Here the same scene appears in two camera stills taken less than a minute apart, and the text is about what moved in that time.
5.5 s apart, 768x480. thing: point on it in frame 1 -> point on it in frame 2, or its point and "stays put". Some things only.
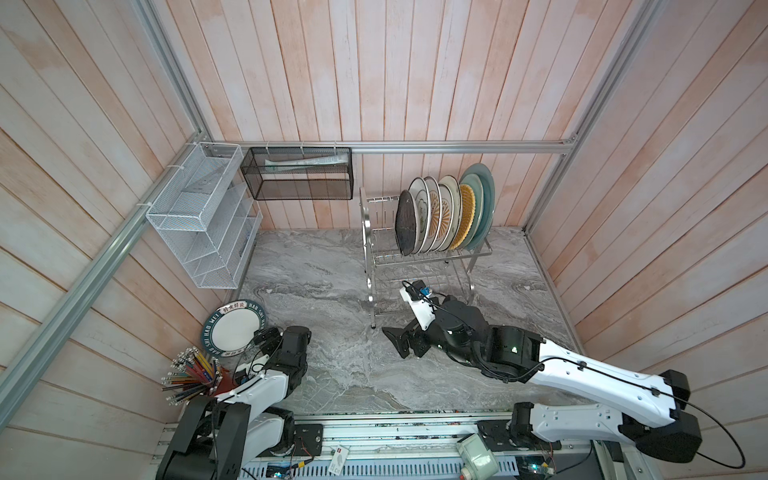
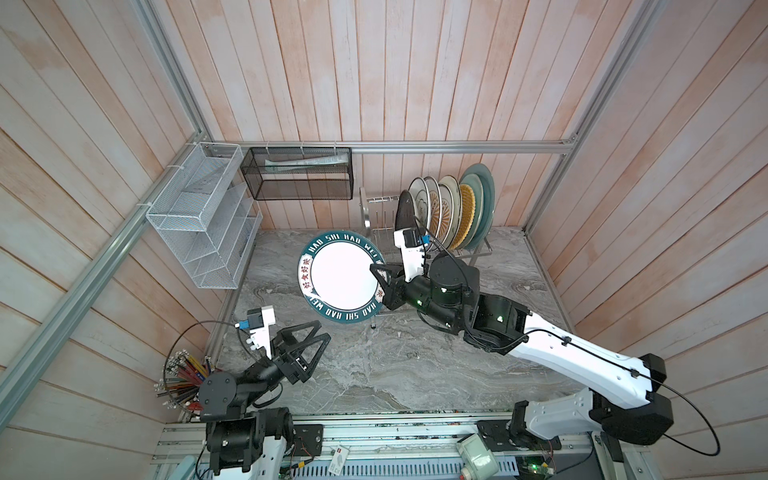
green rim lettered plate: (229, 328) -> (335, 279)
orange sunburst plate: (436, 214) stays put
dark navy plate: (405, 222) stays put
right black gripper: (401, 339) -> (395, 290)
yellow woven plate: (467, 217) stays put
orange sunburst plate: (447, 219) stays put
